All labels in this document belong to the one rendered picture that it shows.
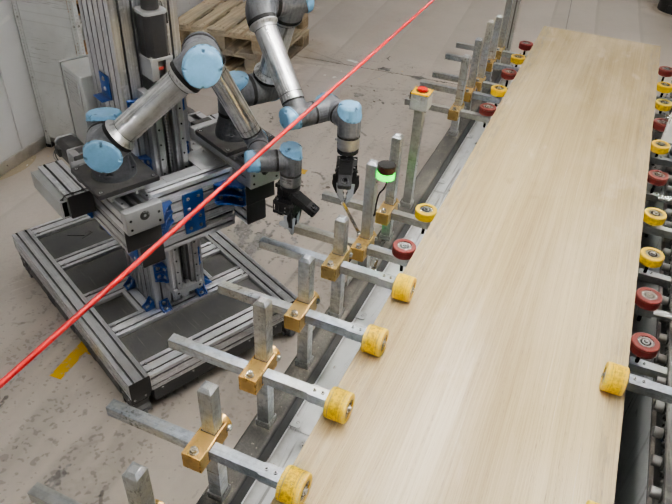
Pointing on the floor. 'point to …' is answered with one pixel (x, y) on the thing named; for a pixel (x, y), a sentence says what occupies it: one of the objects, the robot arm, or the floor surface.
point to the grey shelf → (44, 71)
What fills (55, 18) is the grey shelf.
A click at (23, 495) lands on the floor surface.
